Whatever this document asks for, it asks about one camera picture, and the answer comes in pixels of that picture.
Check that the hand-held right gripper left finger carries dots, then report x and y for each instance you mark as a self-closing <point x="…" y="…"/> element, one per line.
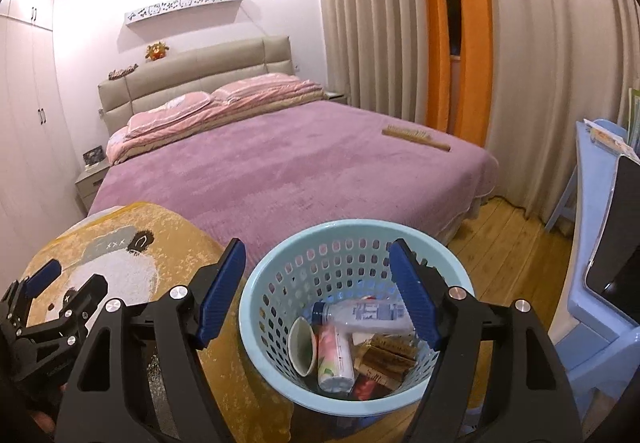
<point x="222" y="290"/>

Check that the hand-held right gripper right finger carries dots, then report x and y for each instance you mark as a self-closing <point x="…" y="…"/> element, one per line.
<point x="415" y="293"/>

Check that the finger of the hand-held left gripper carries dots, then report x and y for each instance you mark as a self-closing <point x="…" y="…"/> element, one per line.
<point x="82" y="305"/>
<point x="42" y="275"/>

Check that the light blue plastic basket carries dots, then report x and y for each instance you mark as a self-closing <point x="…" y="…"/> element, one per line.
<point x="350" y="226"/>

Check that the yellow panda blanket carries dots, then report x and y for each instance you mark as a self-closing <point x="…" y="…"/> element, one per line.
<point x="200" y="243"/>

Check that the clear plastic bottle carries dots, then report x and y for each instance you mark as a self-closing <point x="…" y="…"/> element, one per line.
<point x="360" y="312"/>

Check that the brown packet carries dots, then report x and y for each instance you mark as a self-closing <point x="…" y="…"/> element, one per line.
<point x="385" y="353"/>

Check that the white paper cup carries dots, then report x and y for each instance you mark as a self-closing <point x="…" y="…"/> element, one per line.
<point x="300" y="348"/>

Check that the grey nightstand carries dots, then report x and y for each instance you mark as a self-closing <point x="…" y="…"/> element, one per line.
<point x="90" y="185"/>
<point x="335" y="97"/>

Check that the dark red packet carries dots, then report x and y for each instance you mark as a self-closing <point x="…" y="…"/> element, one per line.
<point x="370" y="385"/>

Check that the pink floral can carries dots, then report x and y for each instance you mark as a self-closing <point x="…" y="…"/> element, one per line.
<point x="334" y="358"/>

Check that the purple bed blanket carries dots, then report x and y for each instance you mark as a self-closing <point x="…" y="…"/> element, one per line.
<point x="300" y="173"/>

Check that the white wardrobe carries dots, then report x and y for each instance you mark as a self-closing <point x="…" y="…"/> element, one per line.
<point x="30" y="123"/>

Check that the wooden brush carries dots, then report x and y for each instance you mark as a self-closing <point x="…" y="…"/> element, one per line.
<point x="410" y="135"/>

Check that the pink pillows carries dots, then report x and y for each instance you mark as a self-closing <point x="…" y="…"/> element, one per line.
<point x="165" y="133"/>

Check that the light blue plastic chair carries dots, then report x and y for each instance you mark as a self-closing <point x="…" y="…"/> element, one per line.
<point x="585" y="338"/>

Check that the pink pillow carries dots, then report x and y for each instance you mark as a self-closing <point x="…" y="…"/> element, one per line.
<point x="250" y="90"/>
<point x="170" y="110"/>

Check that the light blue desk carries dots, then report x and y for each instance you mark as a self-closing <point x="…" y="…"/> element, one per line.
<point x="590" y="183"/>

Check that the black screen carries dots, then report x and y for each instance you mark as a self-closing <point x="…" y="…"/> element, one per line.
<point x="620" y="243"/>

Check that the brown headboard ornament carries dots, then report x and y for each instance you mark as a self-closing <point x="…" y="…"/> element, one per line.
<point x="122" y="72"/>

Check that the beige upholstered bed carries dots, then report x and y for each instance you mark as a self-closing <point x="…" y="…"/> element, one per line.
<point x="200" y="68"/>

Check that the cream flat box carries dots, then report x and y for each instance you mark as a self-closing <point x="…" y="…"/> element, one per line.
<point x="607" y="138"/>

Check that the orange plush toy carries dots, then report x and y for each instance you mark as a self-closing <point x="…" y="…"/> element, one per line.
<point x="157" y="52"/>

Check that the orange curtain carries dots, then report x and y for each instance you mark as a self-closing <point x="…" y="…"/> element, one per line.
<point x="431" y="23"/>
<point x="475" y="48"/>

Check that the beige curtain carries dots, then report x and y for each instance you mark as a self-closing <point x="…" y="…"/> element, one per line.
<point x="370" y="23"/>
<point x="550" y="48"/>

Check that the green books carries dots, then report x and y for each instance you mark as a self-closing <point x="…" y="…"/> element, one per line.
<point x="634" y="123"/>

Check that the dark picture frame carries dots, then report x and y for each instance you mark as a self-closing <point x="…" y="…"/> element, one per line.
<point x="93" y="157"/>

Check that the white patterned wall shelf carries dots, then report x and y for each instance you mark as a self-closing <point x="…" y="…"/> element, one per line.
<point x="185" y="5"/>

